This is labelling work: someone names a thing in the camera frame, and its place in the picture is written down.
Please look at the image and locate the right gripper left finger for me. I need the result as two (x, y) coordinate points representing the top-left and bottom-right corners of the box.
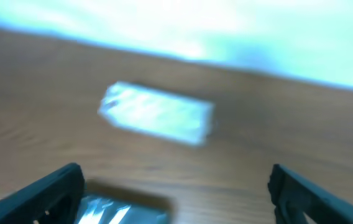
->
(0, 162), (86, 224)

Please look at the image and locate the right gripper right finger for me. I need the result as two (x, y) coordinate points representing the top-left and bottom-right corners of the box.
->
(267, 164), (353, 224)

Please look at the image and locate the black tray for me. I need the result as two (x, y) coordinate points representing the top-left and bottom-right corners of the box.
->
(75, 179), (176, 224)

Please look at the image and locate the white test tube rack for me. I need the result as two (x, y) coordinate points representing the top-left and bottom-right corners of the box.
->
(97, 80), (216, 147)

